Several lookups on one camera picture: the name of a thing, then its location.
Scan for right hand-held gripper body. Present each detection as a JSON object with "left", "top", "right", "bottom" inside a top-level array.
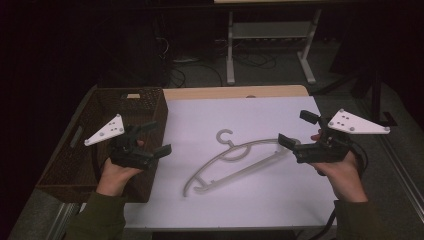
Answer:
[{"left": 293, "top": 108, "right": 391, "bottom": 164}]

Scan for person's left hand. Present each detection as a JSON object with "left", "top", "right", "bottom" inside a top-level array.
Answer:
[{"left": 96, "top": 158, "right": 145, "bottom": 198}]

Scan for black floor cable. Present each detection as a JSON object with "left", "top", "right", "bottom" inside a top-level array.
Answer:
[{"left": 169, "top": 59, "right": 224, "bottom": 88}]

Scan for metal rail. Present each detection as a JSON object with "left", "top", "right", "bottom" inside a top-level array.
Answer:
[
  {"left": 379, "top": 134, "right": 424, "bottom": 224},
  {"left": 46, "top": 201, "right": 82, "bottom": 240}
]

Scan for grey plastic clothes hanger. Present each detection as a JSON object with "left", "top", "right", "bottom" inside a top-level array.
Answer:
[{"left": 182, "top": 129, "right": 301, "bottom": 198}]

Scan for white table mat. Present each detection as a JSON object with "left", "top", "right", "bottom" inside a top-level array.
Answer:
[{"left": 123, "top": 95, "right": 338, "bottom": 230}]

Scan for white metal desk frame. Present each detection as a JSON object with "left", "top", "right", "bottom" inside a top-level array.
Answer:
[{"left": 225, "top": 9, "right": 323, "bottom": 86}]

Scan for person's right hand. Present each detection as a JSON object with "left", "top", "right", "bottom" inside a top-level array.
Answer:
[{"left": 312, "top": 151, "right": 368, "bottom": 203}]

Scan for brown woven basket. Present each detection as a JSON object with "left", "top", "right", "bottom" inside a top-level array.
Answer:
[{"left": 35, "top": 87, "right": 169, "bottom": 204}]

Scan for black floor stand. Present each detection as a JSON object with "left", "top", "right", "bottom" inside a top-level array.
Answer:
[{"left": 313, "top": 66, "right": 398, "bottom": 128}]

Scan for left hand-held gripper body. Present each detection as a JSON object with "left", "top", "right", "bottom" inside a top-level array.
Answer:
[{"left": 84, "top": 114, "right": 159, "bottom": 171}]

